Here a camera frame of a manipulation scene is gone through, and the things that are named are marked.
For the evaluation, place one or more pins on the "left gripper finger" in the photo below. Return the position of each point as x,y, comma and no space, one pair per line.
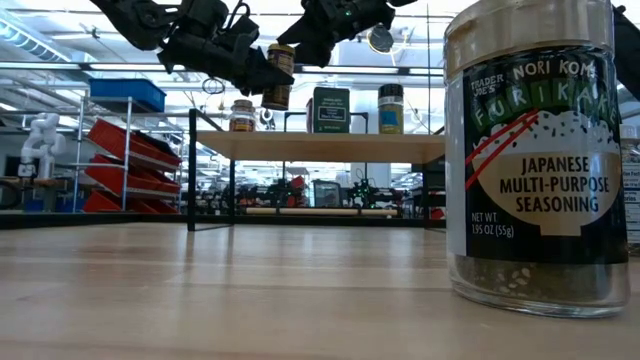
257,77

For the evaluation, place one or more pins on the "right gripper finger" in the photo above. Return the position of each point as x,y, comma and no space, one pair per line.
315,47

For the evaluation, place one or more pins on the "chili onion jar yellow lid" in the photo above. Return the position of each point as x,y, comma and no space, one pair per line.
281,60

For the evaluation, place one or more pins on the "small glass jar cork lid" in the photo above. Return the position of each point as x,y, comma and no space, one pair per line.
243,120

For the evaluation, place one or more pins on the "dark green spice tin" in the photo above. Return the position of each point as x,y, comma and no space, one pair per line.
330,112

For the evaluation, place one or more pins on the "thyme leaves jar black lid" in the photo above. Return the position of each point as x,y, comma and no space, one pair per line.
391,115

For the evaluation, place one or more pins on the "furikake glass jar tan lid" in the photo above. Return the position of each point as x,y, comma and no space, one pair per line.
535,190

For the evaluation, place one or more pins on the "bagel seasoning jar white lid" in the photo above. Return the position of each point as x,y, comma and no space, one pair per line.
631,190

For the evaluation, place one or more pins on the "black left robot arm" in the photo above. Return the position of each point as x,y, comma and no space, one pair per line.
135,20

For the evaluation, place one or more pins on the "blue plastic bin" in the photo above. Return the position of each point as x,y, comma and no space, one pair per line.
125,90

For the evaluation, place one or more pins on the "red and black machine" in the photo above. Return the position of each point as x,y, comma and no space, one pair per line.
295,192

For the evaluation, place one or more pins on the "red bin storage rack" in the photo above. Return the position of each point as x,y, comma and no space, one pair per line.
125,145

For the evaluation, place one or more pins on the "glass display case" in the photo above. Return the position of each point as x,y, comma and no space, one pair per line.
327,195

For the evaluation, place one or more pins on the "black robot with green lights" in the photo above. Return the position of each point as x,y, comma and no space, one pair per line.
367,192

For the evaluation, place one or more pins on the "black cabinet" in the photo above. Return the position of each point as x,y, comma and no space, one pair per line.
432,180

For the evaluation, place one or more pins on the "white robot figure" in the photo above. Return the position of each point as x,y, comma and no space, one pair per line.
42,142

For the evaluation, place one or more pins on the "wooden workbench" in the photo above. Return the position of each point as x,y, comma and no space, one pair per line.
50,183

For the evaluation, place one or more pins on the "wooden shelf riser black frame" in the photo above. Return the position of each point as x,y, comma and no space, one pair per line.
300,147

